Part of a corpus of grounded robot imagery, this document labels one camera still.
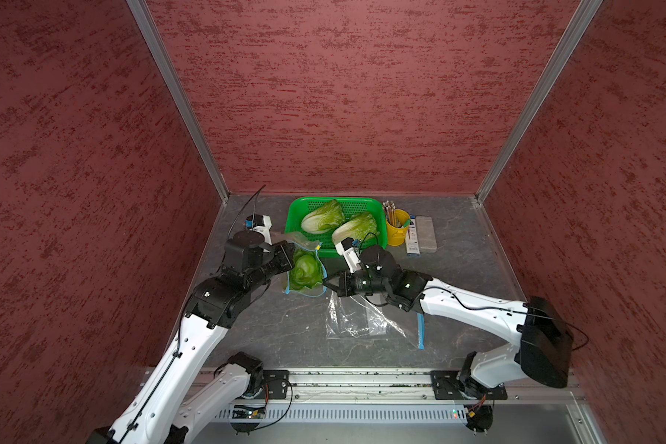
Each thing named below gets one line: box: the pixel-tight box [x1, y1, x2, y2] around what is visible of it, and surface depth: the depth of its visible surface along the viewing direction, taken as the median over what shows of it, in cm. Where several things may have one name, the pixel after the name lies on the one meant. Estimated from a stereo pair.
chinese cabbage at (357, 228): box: [332, 211, 380, 246], surface depth 102 cm
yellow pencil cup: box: [386, 208, 411, 247], surface depth 100 cm
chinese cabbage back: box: [300, 198, 346, 235], surface depth 105 cm
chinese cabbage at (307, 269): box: [289, 247, 324, 291], surface depth 74 cm
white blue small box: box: [406, 215, 420, 257], surface depth 106 cm
